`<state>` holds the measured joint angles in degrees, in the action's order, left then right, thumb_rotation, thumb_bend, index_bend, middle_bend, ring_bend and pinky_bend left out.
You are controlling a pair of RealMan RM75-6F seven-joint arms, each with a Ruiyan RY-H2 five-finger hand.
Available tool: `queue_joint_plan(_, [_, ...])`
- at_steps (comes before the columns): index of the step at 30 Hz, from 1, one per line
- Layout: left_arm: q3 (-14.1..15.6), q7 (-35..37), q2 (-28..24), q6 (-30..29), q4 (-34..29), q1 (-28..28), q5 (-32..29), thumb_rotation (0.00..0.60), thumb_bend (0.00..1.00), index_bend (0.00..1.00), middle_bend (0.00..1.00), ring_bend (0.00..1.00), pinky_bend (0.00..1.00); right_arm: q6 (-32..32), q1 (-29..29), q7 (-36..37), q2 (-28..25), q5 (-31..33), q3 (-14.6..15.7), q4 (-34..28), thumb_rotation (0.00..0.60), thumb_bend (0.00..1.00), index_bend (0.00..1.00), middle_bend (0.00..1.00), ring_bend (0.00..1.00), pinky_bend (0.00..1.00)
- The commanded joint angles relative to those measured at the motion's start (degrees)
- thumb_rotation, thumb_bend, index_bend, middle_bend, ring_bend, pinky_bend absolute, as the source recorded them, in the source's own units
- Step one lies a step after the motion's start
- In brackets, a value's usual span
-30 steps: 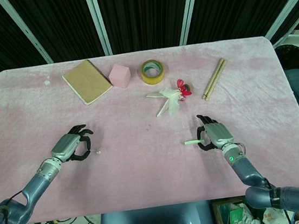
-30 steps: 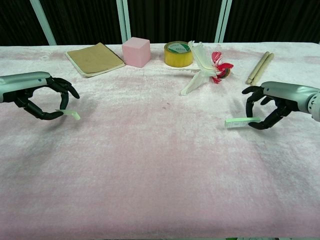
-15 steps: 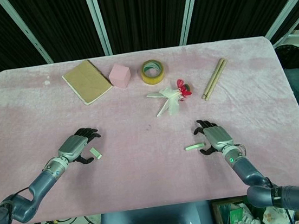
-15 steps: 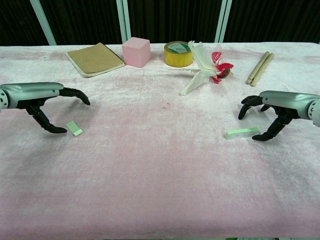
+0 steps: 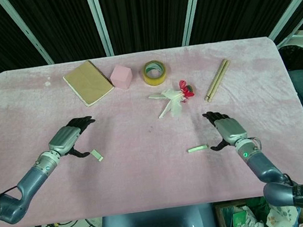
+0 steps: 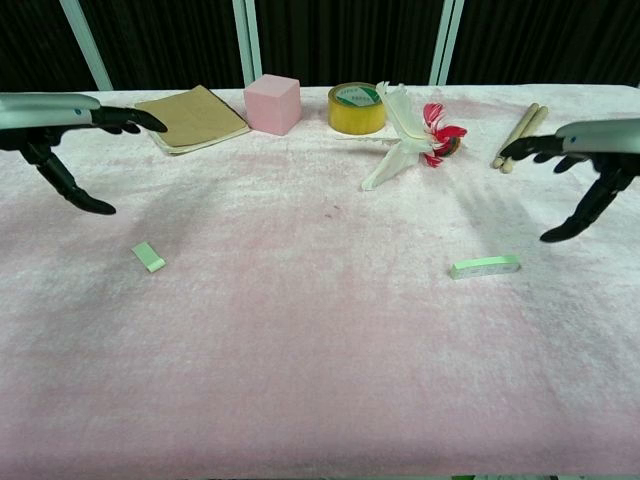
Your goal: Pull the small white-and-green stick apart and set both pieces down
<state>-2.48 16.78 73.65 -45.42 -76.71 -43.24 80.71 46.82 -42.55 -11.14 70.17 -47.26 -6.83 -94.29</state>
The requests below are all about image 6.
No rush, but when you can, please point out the right black-silver robot hand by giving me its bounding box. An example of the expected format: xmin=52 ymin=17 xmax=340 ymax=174
xmin=499 ymin=118 xmax=640 ymax=244

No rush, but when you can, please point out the left black-silver robot hand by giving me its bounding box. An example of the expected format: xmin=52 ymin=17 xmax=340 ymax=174
xmin=0 ymin=92 xmax=169 ymax=216

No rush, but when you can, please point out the green rectangular block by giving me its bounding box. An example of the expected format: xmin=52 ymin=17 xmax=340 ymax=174
xmin=448 ymin=254 xmax=522 ymax=281

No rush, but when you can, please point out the small green eraser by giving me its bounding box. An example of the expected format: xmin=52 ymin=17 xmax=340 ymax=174
xmin=131 ymin=241 xmax=167 ymax=273

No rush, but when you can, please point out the wooden stick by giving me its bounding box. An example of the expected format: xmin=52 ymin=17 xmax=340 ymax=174
xmin=499 ymin=105 xmax=550 ymax=174
xmin=491 ymin=102 xmax=540 ymax=169

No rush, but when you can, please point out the brown spiral notebook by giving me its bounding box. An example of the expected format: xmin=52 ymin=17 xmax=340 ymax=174
xmin=133 ymin=84 xmax=252 ymax=157

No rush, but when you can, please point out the white and red feather shuttlecock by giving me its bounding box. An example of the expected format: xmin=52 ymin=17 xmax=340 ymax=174
xmin=335 ymin=81 xmax=469 ymax=192

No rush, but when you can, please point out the pink foam cube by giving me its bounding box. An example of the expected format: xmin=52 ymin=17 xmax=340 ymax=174
xmin=243 ymin=73 xmax=302 ymax=136

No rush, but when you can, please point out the yellow packing tape roll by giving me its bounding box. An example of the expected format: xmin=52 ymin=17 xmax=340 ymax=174
xmin=327 ymin=82 xmax=389 ymax=135

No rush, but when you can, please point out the black curtain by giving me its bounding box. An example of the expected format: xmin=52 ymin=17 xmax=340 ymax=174
xmin=0 ymin=0 xmax=640 ymax=95

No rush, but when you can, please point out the pink fuzzy tablecloth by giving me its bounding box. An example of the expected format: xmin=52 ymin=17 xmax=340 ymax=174
xmin=0 ymin=84 xmax=640 ymax=477

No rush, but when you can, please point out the white aluminium frame post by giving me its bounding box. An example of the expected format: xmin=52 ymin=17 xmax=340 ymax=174
xmin=58 ymin=0 xmax=114 ymax=92
xmin=231 ymin=0 xmax=264 ymax=87
xmin=428 ymin=0 xmax=467 ymax=87

